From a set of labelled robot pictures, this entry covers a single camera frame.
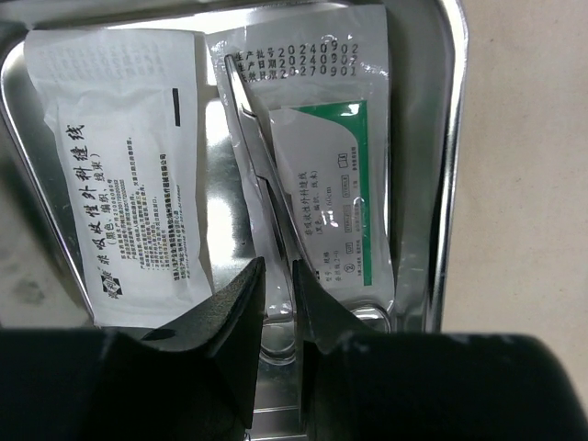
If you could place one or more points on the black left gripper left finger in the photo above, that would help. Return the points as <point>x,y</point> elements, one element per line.
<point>191,379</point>

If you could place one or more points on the green suture packet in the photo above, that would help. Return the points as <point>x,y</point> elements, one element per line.
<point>319,83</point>

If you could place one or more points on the beige cloth wrap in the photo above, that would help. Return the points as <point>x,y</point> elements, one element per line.
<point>518,260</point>

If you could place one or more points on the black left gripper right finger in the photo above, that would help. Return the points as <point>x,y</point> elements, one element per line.
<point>360,384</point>

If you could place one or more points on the white suture packet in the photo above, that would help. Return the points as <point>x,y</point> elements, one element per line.
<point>122,106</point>

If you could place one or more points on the stainless steel instrument tray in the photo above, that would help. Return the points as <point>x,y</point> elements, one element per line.
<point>41,271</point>

